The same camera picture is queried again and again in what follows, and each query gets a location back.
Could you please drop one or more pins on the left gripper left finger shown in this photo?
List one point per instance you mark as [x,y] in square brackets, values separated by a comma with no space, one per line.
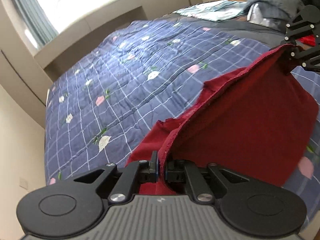
[133,176]

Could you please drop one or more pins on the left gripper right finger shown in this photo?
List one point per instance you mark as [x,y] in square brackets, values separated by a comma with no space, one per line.
[184,177]

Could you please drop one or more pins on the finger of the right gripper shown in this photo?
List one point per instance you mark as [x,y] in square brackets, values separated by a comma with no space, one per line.
[308,59]
[301,32]

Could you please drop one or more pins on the red knit sweater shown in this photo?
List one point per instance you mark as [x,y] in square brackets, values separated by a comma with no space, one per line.
[255,120]

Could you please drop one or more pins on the grey bed sheet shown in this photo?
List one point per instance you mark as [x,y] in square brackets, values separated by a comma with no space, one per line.
[242,29]

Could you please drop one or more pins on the blue plaid floral quilt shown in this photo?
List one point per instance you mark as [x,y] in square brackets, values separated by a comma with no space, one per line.
[101,109]

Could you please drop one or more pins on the light blue folded cloth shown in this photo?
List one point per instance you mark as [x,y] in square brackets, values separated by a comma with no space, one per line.
[216,11]

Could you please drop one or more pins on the beige wardrobe cabinet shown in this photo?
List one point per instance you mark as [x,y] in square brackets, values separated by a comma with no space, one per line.
[21,76]

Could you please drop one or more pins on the beige window bench shelf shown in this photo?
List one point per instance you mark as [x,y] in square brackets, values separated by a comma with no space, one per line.
[85,34]

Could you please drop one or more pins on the left blue curtain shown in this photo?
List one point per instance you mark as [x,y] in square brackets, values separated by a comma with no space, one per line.
[36,21]

